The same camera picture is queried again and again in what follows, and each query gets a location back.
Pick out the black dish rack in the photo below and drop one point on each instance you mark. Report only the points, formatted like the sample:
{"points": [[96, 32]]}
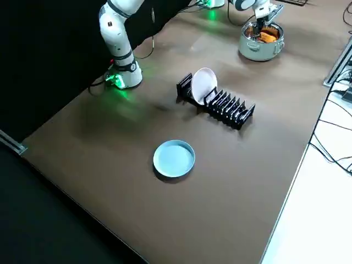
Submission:
{"points": [[233, 115]]}

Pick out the black power supply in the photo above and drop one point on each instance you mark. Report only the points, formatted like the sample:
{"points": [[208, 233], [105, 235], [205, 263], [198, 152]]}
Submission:
{"points": [[347, 96]]}

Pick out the steel cooking pot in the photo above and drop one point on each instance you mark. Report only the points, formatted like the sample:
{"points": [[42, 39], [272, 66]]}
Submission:
{"points": [[255, 52]]}

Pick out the white plate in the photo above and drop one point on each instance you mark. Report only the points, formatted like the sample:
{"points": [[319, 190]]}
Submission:
{"points": [[203, 85]]}

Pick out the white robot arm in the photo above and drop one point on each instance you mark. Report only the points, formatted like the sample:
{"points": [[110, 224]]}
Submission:
{"points": [[115, 41]]}

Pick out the orange corn cob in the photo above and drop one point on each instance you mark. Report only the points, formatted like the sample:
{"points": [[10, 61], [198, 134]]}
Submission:
{"points": [[268, 37]]}

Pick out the light blue plate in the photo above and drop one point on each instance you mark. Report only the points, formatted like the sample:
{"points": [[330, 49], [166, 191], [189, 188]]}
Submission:
{"points": [[173, 159]]}

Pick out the aluminium frame profile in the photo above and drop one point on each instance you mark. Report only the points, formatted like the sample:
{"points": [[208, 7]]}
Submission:
{"points": [[13, 143]]}

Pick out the aluminium frame post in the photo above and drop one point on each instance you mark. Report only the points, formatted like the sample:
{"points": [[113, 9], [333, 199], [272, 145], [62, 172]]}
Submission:
{"points": [[336, 63]]}

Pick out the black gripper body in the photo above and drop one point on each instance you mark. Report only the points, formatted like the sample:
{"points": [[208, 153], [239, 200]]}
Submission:
{"points": [[263, 22]]}

